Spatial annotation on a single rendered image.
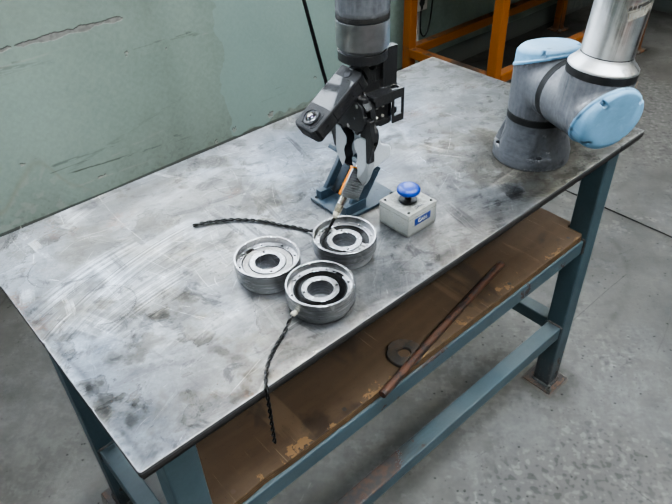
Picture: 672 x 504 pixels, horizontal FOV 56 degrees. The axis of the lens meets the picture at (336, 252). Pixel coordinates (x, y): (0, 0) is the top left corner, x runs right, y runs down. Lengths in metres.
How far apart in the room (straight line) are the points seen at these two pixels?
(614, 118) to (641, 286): 1.30
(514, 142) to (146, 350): 0.78
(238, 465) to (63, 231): 0.52
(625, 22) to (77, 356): 0.95
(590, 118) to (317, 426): 0.68
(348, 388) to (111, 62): 1.70
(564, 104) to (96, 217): 0.85
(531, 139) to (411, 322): 0.43
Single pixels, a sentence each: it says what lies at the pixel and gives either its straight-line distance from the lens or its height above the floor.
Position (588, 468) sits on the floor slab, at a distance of 1.83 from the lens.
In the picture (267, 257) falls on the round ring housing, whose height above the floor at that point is 0.82.
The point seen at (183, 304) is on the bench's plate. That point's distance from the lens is 1.01.
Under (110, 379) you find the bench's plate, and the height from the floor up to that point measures 0.80.
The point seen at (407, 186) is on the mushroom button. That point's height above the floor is 0.87.
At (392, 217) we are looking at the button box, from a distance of 1.10.
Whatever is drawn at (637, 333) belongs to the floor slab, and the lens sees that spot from 2.21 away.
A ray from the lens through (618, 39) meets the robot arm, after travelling 1.13.
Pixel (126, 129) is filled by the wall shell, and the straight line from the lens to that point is 2.64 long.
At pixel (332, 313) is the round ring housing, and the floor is 0.82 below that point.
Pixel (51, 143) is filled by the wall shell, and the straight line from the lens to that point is 2.54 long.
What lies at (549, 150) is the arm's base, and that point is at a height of 0.84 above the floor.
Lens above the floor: 1.46
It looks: 39 degrees down
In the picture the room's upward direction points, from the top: 2 degrees counter-clockwise
